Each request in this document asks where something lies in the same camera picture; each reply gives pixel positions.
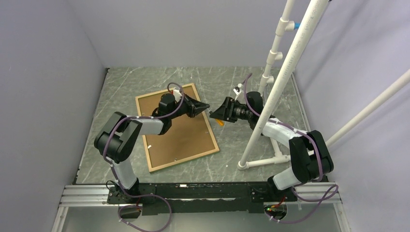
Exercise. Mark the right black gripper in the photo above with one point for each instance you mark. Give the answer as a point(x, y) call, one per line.
point(226, 111)

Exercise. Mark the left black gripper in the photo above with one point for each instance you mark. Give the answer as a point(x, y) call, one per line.
point(194, 107)

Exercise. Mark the green wooden picture frame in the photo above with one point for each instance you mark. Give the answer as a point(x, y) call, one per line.
point(187, 139)

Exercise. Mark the orange handled screwdriver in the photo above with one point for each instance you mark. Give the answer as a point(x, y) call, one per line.
point(220, 122)

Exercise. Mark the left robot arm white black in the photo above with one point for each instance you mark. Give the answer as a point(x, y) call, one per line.
point(116, 140)

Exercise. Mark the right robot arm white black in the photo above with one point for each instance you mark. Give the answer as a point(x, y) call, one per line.
point(309, 155)

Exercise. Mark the white PVC pipe stand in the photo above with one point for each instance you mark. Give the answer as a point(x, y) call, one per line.
point(308, 24)

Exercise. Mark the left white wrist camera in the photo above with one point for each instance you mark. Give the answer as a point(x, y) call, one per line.
point(177, 95)

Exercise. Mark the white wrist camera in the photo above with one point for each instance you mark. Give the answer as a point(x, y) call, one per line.
point(177, 95)
point(238, 90)

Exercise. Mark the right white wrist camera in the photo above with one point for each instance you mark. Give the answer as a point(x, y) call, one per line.
point(238, 90)

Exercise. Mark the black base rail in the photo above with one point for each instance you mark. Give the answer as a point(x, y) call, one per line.
point(251, 197)

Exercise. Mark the aluminium frame rail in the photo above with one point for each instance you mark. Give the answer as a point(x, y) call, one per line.
point(84, 208)

